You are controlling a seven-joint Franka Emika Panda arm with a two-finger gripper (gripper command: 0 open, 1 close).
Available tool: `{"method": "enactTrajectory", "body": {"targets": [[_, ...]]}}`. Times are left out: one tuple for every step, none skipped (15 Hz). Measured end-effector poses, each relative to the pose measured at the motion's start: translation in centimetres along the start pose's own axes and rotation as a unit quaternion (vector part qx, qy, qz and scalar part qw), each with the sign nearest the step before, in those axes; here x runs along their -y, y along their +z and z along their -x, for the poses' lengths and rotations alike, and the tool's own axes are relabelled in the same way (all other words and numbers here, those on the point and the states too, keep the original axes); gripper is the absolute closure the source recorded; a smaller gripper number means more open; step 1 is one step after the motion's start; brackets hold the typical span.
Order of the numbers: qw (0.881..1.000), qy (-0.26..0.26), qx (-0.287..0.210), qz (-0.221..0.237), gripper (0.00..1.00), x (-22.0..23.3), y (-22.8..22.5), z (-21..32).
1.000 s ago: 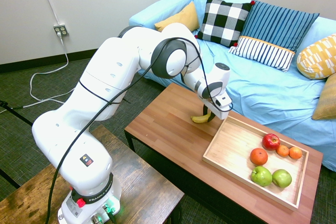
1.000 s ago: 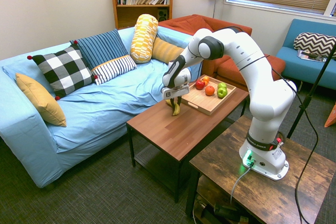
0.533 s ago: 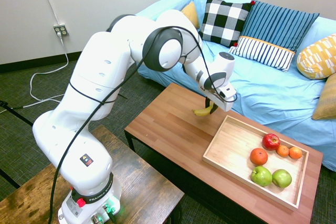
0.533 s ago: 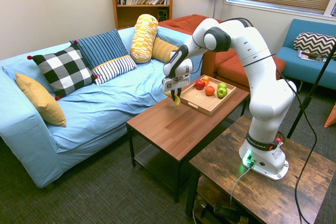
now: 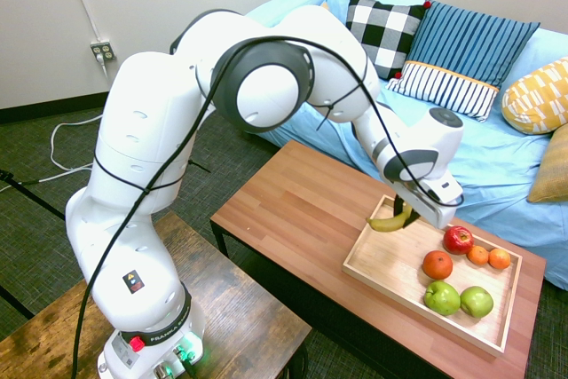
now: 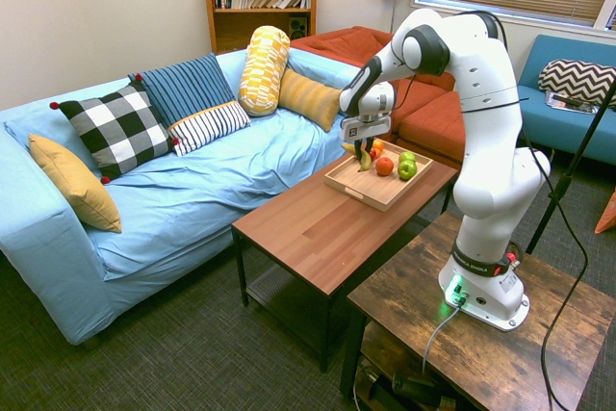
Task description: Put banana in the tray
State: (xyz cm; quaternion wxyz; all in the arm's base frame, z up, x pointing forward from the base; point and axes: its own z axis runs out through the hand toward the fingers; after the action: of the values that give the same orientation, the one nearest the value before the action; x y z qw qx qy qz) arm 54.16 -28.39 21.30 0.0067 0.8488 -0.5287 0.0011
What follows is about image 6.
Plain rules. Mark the orange cushion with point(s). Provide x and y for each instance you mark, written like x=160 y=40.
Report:
x=608 y=213

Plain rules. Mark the large orange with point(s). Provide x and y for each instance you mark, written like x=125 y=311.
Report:
x=384 y=166

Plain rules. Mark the blue striped pillow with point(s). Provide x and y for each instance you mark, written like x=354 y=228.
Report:
x=187 y=86

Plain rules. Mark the magazine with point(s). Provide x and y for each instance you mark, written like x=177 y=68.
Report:
x=568 y=103

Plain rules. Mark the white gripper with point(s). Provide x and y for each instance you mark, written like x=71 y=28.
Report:
x=368 y=126

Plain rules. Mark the yellow white patterned bolster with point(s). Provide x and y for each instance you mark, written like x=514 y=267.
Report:
x=264 y=69

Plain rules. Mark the green apple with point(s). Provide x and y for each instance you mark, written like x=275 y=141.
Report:
x=406 y=170
x=407 y=157

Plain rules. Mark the light wooden tray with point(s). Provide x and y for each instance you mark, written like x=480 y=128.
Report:
x=370 y=187

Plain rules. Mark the white navy striped pillow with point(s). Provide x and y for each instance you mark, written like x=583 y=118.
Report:
x=209 y=127

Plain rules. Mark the black white chevron pillow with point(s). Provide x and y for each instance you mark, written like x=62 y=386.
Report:
x=577 y=81

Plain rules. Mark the black white checkered pillow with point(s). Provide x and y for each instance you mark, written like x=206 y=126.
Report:
x=115 y=129

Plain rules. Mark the rustic dark wood side table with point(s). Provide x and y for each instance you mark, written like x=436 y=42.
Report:
x=481 y=363

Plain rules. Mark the black cylindrical device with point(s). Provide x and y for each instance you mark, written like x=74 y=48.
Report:
x=414 y=384

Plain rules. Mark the small orange tangerine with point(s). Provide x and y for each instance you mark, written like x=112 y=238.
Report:
x=379 y=145

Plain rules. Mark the orange red sofa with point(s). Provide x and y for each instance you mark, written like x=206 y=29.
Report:
x=428 y=117

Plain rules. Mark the small black speaker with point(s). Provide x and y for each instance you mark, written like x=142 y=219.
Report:
x=298 y=27

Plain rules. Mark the gold striped pillow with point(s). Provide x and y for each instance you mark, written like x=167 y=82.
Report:
x=308 y=98

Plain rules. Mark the red-brown wooden coffee table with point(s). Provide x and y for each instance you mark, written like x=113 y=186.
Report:
x=313 y=238

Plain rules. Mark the light blue covered sofa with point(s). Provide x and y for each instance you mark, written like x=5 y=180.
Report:
x=192 y=189

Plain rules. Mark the yellow banana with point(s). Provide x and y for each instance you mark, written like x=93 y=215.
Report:
x=365 y=164

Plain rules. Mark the teal blue couch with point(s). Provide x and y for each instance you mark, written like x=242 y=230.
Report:
x=563 y=132

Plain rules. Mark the red apple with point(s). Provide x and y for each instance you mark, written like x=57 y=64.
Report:
x=373 y=155

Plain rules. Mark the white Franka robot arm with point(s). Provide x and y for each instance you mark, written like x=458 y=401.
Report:
x=491 y=141

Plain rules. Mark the plain mustard yellow pillow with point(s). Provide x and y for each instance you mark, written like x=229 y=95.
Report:
x=77 y=185

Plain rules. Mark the wooden bookshelf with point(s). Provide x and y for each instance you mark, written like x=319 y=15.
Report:
x=260 y=28

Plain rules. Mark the black camera stand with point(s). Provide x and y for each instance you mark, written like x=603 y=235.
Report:
x=558 y=194

